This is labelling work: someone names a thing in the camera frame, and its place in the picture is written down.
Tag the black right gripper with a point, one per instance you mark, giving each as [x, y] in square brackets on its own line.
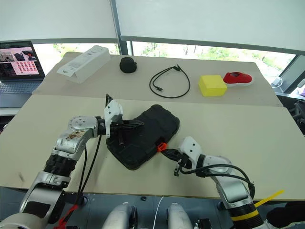
[184, 162]

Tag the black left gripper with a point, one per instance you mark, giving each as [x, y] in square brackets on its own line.
[118, 126]

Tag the black plastic tool case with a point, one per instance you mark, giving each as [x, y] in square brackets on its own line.
[152, 133]

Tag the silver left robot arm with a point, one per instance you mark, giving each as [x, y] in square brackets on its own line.
[78, 124]

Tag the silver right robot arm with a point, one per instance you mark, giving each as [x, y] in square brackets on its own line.
[233, 188]

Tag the small black floor piece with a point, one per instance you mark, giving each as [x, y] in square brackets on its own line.
[143, 198]

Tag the black round cap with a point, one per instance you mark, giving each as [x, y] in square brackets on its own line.
[127, 65]

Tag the silver rounded robot leg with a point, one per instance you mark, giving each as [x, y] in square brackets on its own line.
[119, 215]
[178, 215]

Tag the yellow box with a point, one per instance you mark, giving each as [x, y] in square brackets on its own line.
[212, 86]

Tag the white cardboard box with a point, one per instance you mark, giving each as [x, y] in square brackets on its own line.
[83, 63]

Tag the red and white shoe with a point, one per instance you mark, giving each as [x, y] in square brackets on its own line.
[237, 78]

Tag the yellow zip tie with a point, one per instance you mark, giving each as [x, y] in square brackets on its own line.
[269, 198]

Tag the red zip tie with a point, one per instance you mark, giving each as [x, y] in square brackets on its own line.
[68, 214]

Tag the small white charger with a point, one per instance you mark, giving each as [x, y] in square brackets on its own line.
[276, 82]

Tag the white roller blind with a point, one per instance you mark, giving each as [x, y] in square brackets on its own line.
[209, 19]
[57, 16]

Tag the open laptop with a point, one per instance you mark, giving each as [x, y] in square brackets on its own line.
[19, 59]

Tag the black chair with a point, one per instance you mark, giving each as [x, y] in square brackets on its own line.
[299, 113]

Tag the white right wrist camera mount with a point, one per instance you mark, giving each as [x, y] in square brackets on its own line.
[191, 149]

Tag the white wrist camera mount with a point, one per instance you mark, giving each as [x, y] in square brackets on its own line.
[191, 149]
[113, 111]

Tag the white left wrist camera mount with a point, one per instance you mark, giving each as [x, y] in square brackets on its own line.
[113, 111]

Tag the dark window frame post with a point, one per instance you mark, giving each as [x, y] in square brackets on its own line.
[122, 45]

